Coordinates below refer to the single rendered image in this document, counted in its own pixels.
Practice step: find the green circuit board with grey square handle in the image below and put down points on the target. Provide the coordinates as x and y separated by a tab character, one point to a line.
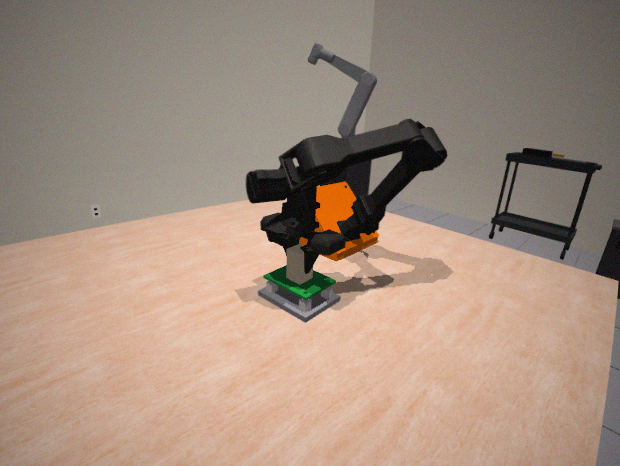
292	277

